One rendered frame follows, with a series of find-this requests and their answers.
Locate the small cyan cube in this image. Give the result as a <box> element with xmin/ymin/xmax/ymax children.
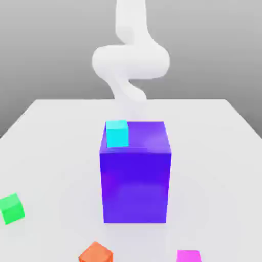
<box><xmin>105</xmin><ymin>119</ymin><xmax>129</xmax><ymax>148</ymax></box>

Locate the small orange cube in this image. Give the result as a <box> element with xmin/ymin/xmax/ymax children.
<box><xmin>78</xmin><ymin>241</ymin><xmax>114</xmax><ymax>262</ymax></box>

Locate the small magenta cube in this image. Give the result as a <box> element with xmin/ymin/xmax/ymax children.
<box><xmin>176</xmin><ymin>249</ymin><xmax>202</xmax><ymax>262</ymax></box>

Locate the small green cube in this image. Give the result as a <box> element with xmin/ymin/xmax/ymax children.
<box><xmin>0</xmin><ymin>192</ymin><xmax>26</xmax><ymax>225</ymax></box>

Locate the large purple box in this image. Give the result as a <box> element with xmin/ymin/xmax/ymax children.
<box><xmin>99</xmin><ymin>121</ymin><xmax>172</xmax><ymax>224</ymax></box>

